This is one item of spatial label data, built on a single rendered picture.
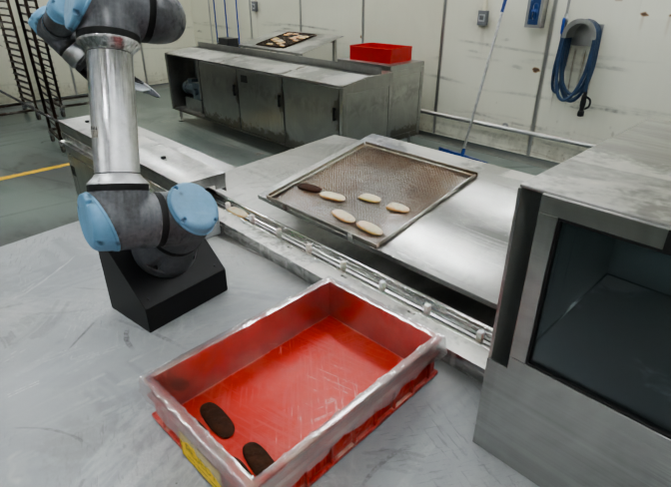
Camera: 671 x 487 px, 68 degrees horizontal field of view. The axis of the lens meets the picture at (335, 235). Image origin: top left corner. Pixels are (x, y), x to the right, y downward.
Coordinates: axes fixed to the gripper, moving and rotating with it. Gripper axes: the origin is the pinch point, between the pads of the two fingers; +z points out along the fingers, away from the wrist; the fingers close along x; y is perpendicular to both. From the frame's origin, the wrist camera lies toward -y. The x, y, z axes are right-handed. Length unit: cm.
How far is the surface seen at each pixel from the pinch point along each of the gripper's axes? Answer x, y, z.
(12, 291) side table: -47, 36, 9
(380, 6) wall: 124, -439, 86
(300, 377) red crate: 10, 76, 55
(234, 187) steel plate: -8, -34, 42
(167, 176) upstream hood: -18.3, -21.3, 20.3
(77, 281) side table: -36, 33, 19
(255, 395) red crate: 3, 80, 50
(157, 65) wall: -179, -715, -37
